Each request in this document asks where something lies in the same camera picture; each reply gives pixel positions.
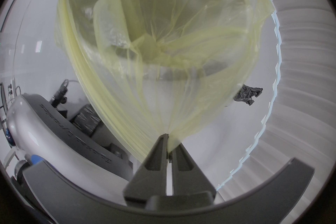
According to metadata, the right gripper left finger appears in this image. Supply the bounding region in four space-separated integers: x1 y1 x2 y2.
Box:
123 133 169 208

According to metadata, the white curtain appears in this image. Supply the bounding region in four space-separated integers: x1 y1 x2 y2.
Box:
247 0 336 208

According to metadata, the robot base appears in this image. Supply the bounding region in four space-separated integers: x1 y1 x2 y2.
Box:
0 79 138 187

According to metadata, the black cable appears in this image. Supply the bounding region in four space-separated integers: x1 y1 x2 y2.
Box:
51 79 70 108

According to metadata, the black plastic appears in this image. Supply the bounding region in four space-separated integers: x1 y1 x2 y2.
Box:
233 84 263 107

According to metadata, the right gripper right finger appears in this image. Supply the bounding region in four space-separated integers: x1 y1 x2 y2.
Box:
169 142 217 203

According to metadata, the yellow plastic bag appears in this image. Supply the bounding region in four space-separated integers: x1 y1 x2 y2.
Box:
54 0 275 164

